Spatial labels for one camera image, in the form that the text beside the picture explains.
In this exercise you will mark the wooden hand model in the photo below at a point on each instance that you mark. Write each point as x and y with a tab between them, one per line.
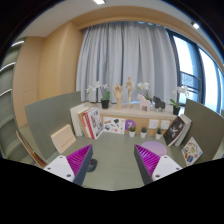
118	92

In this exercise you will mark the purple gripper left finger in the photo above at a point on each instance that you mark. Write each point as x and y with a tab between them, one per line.
72	167

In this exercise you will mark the green desk partition left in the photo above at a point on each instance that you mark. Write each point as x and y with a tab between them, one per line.
47	116

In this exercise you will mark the wooden chair back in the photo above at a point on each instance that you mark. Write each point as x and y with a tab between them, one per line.
30	151

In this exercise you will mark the red and white book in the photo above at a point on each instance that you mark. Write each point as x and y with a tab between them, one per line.
94	123

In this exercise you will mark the black computer mouse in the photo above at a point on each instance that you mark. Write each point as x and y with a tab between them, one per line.
92	165

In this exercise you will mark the white orchid black pot left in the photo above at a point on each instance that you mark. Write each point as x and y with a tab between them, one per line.
105	94

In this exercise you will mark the green desk partition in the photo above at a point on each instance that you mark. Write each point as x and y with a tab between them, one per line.
207	128
47	116

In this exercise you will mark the small potted plant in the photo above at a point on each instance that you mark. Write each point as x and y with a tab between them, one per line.
132	131
158	134
143	132

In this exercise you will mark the illustrated picture card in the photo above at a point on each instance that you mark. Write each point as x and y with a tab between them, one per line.
114	125

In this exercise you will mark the pink toy horse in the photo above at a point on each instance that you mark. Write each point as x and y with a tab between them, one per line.
144	103

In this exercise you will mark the small potted plant middle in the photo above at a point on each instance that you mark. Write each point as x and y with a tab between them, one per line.
143	132

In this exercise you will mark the dark cover book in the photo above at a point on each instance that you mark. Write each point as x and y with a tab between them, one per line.
173	132

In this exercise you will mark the grey curtain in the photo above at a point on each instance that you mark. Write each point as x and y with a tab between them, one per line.
119	52

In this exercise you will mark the white orchid black pot right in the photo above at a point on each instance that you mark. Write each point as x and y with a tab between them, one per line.
175	102

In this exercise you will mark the light wooden board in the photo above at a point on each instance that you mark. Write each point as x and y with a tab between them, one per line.
63	138

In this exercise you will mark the small potted plant left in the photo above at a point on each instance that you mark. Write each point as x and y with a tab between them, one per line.
132	131

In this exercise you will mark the white orchid black pot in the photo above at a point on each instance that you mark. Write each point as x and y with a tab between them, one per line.
175	102
105	94

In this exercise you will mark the wooden mannequin figure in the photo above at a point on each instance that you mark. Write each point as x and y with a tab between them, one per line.
130	87

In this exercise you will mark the white orchid behind horse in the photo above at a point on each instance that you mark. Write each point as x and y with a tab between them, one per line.
144	86

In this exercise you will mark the round purple mouse pad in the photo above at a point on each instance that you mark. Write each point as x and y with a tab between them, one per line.
155	147

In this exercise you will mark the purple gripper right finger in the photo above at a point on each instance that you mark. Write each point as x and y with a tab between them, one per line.
153	167

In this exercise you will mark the colourful picture booklet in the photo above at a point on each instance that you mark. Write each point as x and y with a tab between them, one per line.
191	151

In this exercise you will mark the small potted plant right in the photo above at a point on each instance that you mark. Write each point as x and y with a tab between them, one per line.
158	134

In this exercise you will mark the black toy horse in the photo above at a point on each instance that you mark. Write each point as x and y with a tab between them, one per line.
159	103

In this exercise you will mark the wooden shelf cabinet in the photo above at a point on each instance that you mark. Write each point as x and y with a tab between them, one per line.
151	120

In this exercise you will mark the purple round number sign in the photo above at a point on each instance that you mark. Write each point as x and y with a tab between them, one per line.
129	123

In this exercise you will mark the green desk partition right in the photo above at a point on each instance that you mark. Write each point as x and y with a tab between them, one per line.
207	128

